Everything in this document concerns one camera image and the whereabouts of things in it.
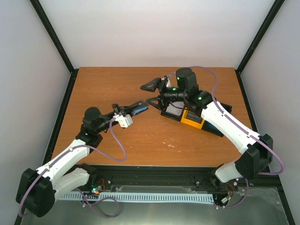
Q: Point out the light blue cable duct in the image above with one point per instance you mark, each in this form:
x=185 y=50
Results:
x=152 y=197

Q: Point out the yellow bin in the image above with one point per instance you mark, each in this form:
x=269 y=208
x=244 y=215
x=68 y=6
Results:
x=190 y=123

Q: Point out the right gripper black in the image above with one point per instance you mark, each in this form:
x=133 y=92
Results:
x=156 y=83

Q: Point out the black cards stack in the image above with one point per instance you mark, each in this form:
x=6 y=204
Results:
x=193 y=117

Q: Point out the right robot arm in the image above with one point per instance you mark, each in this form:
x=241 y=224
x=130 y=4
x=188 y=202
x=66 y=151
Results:
x=255 y=149

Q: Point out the right black frame post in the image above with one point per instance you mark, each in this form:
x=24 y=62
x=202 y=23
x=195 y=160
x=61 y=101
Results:
x=273 y=11

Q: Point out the black leather card holder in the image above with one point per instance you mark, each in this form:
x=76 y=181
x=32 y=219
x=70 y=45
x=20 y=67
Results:
x=140 y=107

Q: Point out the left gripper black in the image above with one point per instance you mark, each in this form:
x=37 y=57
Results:
x=121 y=113

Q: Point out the left black frame post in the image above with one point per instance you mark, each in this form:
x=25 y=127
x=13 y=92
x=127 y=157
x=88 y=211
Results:
x=37 y=6

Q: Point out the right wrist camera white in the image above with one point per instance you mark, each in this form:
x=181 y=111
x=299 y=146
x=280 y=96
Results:
x=166 y=80

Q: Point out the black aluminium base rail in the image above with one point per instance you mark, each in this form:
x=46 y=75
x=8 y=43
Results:
x=195 y=178

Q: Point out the white cards stack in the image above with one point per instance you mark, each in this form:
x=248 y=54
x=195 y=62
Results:
x=175 y=108

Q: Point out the green led circuit board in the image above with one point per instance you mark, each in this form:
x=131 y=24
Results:
x=98 y=188

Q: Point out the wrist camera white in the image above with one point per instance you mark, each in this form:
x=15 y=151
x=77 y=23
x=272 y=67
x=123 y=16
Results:
x=166 y=80
x=124 y=120

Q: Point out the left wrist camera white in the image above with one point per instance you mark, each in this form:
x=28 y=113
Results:
x=124 y=120

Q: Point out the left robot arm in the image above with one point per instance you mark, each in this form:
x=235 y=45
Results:
x=39 y=189

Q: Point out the black frame post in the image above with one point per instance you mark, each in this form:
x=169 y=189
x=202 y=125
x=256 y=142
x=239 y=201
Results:
x=273 y=11
x=37 y=6

